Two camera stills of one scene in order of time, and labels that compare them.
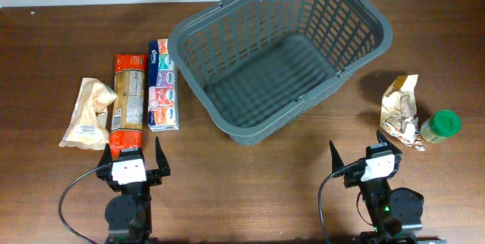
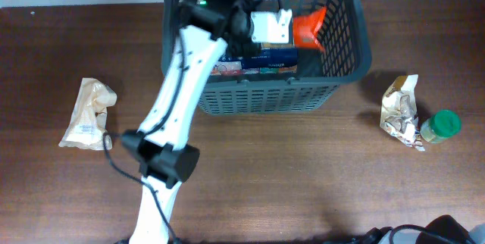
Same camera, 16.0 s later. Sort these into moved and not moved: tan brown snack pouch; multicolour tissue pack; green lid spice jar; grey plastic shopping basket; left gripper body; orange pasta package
Moved: grey plastic shopping basket; left gripper body; multicolour tissue pack; orange pasta package
Not moved: green lid spice jar; tan brown snack pouch
